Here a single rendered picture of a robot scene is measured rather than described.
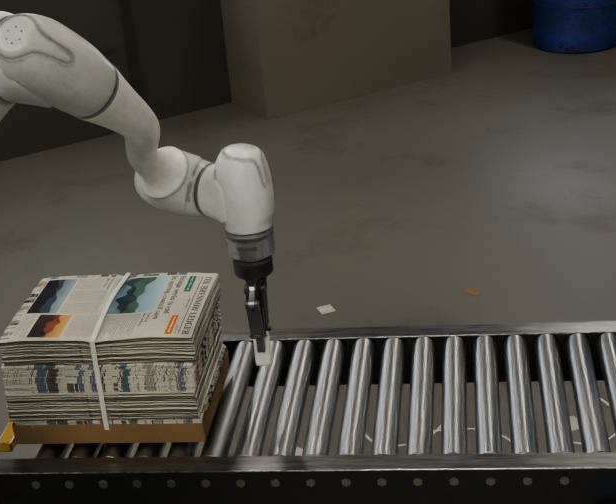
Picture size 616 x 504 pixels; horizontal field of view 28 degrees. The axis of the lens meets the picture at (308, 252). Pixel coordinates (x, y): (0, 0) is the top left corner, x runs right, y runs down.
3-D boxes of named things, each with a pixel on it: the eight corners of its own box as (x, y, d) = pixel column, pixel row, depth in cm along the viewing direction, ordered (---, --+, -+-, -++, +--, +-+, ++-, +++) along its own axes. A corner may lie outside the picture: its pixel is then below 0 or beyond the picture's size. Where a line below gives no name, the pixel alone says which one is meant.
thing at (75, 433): (15, 444, 243) (10, 425, 241) (57, 370, 269) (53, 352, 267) (94, 443, 241) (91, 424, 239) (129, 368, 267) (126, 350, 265)
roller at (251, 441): (232, 481, 235) (229, 458, 233) (266, 357, 278) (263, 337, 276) (258, 481, 235) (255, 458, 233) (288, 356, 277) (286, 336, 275)
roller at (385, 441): (370, 480, 232) (368, 457, 230) (383, 354, 274) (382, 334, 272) (397, 479, 231) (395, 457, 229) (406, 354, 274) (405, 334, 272)
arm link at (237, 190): (288, 219, 235) (231, 209, 242) (280, 140, 228) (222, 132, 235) (255, 241, 227) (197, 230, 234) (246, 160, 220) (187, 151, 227)
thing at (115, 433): (94, 443, 241) (90, 424, 239) (129, 368, 267) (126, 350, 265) (124, 443, 240) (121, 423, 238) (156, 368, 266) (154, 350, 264)
